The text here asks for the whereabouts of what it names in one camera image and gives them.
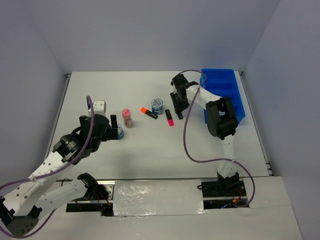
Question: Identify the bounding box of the blue paint jar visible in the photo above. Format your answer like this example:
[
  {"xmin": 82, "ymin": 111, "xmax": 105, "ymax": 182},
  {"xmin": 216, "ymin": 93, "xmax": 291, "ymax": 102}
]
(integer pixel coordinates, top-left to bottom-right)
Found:
[
  {"xmin": 151, "ymin": 98, "xmax": 164, "ymax": 115},
  {"xmin": 117, "ymin": 123, "xmax": 124, "ymax": 140}
]

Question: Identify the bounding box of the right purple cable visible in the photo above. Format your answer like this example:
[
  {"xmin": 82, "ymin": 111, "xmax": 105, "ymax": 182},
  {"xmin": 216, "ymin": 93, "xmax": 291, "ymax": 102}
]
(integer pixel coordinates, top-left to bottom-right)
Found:
[{"xmin": 178, "ymin": 69, "xmax": 256, "ymax": 208}]

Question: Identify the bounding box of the reflective silver base plate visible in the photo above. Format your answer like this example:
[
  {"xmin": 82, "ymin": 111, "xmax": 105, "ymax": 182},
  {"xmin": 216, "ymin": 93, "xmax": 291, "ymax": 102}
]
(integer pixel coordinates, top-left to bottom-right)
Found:
[{"xmin": 66, "ymin": 178, "xmax": 251, "ymax": 217}]

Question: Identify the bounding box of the orange cap black highlighter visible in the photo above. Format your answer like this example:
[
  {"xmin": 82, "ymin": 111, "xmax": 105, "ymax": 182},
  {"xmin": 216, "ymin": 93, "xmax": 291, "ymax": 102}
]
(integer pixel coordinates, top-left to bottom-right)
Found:
[{"xmin": 140, "ymin": 107, "xmax": 158, "ymax": 119}]

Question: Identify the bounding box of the blue compartment tray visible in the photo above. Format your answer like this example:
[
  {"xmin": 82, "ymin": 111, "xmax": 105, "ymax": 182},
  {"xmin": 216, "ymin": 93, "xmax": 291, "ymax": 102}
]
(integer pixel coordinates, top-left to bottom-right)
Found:
[{"xmin": 201, "ymin": 68, "xmax": 246, "ymax": 123}]

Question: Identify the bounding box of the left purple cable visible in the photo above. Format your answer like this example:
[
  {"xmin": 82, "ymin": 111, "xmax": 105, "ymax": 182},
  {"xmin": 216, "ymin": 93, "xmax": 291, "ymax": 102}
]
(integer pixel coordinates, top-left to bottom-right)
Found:
[{"xmin": 0, "ymin": 95, "xmax": 96, "ymax": 238}]

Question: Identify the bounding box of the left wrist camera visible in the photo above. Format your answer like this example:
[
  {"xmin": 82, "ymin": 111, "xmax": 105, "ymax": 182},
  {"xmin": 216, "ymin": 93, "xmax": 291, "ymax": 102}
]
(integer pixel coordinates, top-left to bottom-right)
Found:
[{"xmin": 92, "ymin": 100, "xmax": 107, "ymax": 117}]

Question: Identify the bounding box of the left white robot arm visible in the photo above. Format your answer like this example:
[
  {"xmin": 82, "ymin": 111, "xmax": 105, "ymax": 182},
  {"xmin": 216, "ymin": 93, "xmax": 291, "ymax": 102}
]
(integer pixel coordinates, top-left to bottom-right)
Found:
[{"xmin": 0, "ymin": 114, "xmax": 118, "ymax": 239}]

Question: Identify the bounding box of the blue cap black highlighter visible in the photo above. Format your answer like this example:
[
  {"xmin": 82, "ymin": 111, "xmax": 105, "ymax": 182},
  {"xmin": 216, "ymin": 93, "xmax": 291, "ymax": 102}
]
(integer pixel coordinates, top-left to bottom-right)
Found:
[{"xmin": 177, "ymin": 112, "xmax": 184, "ymax": 120}]

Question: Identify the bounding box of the purple cable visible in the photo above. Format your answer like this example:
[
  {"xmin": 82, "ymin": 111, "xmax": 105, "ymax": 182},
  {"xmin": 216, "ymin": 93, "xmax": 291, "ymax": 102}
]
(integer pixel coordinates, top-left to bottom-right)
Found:
[
  {"xmin": 178, "ymin": 69, "xmax": 256, "ymax": 208},
  {"xmin": 0, "ymin": 95, "xmax": 96, "ymax": 238}
]

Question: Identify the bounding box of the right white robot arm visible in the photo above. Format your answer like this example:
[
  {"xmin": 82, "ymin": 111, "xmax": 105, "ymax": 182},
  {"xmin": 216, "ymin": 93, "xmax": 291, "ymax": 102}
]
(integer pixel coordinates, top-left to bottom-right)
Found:
[{"xmin": 170, "ymin": 72, "xmax": 240, "ymax": 196}]

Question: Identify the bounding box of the pink cap black highlighter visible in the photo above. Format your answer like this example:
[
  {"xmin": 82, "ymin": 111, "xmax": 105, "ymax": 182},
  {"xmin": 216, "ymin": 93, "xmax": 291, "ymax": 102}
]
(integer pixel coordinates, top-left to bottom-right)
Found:
[{"xmin": 165, "ymin": 109, "xmax": 174, "ymax": 127}]

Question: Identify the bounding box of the pink lid crayon bottle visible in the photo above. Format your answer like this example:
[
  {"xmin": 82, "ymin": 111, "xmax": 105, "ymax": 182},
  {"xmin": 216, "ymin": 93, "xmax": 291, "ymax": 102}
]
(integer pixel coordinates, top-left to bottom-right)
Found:
[{"xmin": 121, "ymin": 108, "xmax": 133, "ymax": 128}]

